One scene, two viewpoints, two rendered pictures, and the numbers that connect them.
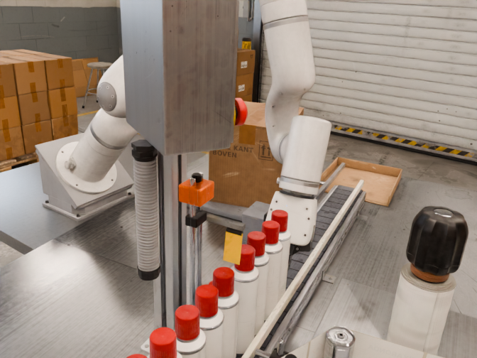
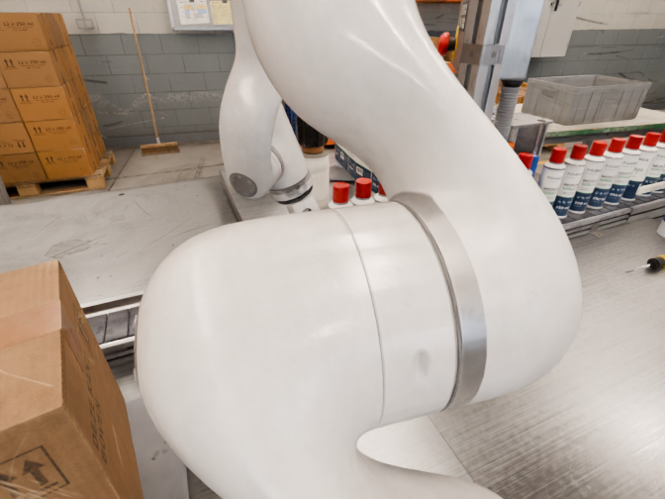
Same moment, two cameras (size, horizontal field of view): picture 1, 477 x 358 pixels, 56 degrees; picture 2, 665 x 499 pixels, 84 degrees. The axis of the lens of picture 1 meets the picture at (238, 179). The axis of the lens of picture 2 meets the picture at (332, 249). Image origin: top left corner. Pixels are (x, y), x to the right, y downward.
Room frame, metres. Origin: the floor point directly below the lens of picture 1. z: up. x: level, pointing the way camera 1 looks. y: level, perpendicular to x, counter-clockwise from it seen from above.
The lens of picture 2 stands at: (1.32, 0.36, 1.37)
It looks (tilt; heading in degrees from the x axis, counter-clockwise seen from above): 32 degrees down; 222
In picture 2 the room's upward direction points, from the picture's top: straight up
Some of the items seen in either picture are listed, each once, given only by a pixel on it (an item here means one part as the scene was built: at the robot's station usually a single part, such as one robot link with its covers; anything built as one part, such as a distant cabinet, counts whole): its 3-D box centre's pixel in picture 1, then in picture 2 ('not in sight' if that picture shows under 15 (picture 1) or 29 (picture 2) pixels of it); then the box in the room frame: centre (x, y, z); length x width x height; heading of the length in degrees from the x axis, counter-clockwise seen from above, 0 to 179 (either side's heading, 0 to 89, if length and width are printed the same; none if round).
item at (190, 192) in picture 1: (211, 268); not in sight; (0.65, 0.04, 1.05); 0.10 x 0.04 x 0.33; 65
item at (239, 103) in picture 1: (234, 111); (446, 44); (0.61, 0.01, 1.33); 0.04 x 0.03 x 0.04; 30
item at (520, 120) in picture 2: not in sight; (517, 119); (0.25, 0.06, 1.14); 0.14 x 0.11 x 0.01; 155
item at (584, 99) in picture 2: not in sight; (582, 98); (-1.70, -0.13, 0.91); 0.60 x 0.40 x 0.22; 150
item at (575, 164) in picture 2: not in sight; (567, 182); (0.17, 0.21, 0.98); 0.05 x 0.05 x 0.20
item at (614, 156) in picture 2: not in sight; (605, 174); (0.03, 0.27, 0.98); 0.05 x 0.05 x 0.20
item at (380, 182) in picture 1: (360, 179); not in sight; (1.58, -0.46, 0.85); 0.30 x 0.26 x 0.04; 155
